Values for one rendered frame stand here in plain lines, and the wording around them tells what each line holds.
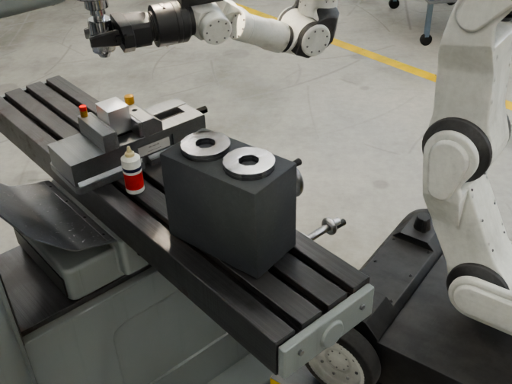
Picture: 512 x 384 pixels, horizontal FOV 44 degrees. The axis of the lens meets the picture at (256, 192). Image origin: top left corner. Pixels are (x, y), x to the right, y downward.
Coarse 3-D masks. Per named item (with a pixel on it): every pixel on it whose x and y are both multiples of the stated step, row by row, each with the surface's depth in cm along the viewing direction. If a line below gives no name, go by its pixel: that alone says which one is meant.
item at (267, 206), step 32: (192, 160) 111; (224, 160) 108; (256, 160) 110; (288, 160) 110; (192, 192) 113; (224, 192) 107; (256, 192) 103; (288, 192) 111; (192, 224) 117; (224, 224) 111; (256, 224) 106; (288, 224) 115; (224, 256) 116; (256, 256) 110
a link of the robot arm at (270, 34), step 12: (288, 12) 151; (264, 24) 142; (276, 24) 144; (288, 24) 149; (300, 24) 146; (312, 24) 145; (252, 36) 141; (264, 36) 143; (276, 36) 144; (288, 36) 146; (300, 36) 145; (264, 48) 147; (276, 48) 147; (288, 48) 148; (300, 48) 147
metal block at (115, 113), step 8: (96, 104) 140; (104, 104) 140; (112, 104) 139; (120, 104) 139; (104, 112) 138; (112, 112) 137; (120, 112) 138; (128, 112) 140; (104, 120) 140; (112, 120) 138; (120, 120) 139; (128, 120) 141; (120, 128) 140; (128, 128) 142
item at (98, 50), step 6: (90, 30) 128; (96, 30) 127; (102, 30) 127; (108, 30) 128; (90, 36) 129; (96, 48) 129; (102, 48) 129; (108, 48) 129; (114, 48) 131; (102, 54) 130
